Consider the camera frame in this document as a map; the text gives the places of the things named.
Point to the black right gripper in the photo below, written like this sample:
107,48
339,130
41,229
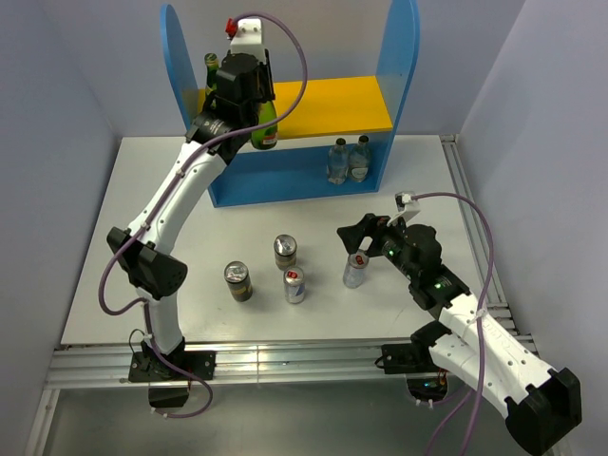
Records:
352,235

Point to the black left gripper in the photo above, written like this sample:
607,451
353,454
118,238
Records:
264,73

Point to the silver white energy can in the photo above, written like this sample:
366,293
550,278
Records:
355,270

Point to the silver blue energy can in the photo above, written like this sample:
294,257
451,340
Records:
294,285

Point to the dark olive drink can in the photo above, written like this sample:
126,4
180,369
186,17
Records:
285,249

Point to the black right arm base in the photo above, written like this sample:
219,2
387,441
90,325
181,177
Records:
425,381

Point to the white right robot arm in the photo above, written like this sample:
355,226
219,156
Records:
540,405

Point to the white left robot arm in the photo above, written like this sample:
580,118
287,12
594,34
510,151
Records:
144,248

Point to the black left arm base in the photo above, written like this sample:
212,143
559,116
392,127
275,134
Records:
167,389

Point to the blue and yellow shelf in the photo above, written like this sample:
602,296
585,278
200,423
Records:
289,162

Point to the clear glass bottle left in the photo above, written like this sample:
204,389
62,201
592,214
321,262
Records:
338,162

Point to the clear glass bottle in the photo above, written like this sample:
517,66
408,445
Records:
338,162
360,159

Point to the clear glass bottle right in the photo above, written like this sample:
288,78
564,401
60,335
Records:
360,159

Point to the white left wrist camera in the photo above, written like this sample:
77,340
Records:
246,36

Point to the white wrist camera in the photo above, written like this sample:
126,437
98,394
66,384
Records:
246,36
407,208

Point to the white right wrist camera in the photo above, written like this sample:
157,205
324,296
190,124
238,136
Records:
407,208

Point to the aluminium mounting rail frame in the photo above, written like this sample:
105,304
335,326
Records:
290,379

